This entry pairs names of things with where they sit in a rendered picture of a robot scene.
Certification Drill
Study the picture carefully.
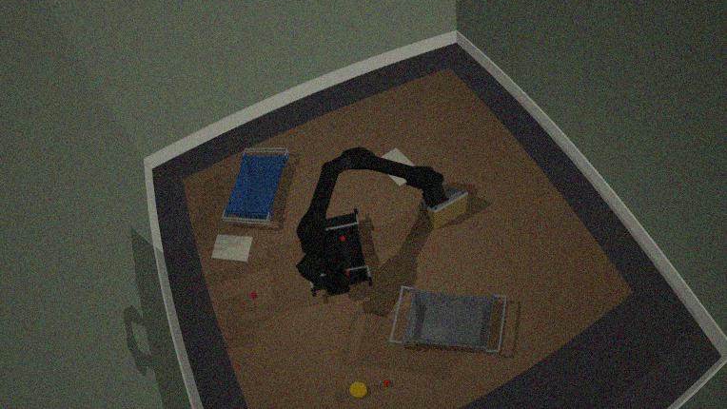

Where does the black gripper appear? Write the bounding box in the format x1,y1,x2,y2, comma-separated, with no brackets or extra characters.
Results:
326,236,350,295

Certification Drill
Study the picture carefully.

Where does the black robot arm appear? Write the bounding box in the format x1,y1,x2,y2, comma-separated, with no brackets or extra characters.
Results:
296,146,449,282

